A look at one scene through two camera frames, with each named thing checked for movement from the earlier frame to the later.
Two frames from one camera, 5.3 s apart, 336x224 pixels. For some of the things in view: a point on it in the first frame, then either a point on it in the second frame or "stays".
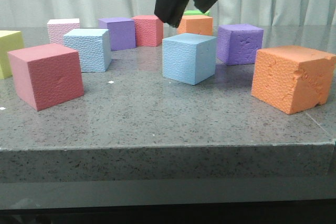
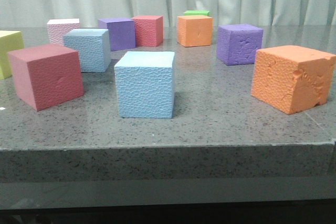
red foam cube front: (46, 75) stays
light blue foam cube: (94, 46) stays
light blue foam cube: (189, 58) -> (145, 84)
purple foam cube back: (122, 32) stays
